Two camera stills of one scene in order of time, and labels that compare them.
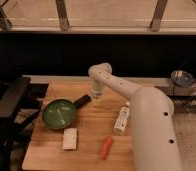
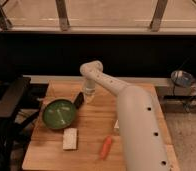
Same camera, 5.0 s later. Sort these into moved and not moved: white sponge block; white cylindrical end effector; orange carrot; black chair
Moved: white cylindrical end effector
Not moved: white sponge block; orange carrot; black chair
